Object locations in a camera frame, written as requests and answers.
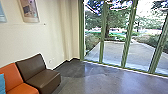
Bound green shrub outdoors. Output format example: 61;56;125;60
84;31;101;51

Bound large tree outdoors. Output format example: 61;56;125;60
84;0;141;39

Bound brown sofa seat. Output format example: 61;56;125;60
15;53;62;94

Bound orange sofa seat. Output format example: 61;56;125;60
0;62;40;94

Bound white wall outlet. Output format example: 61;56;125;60
48;58;55;64

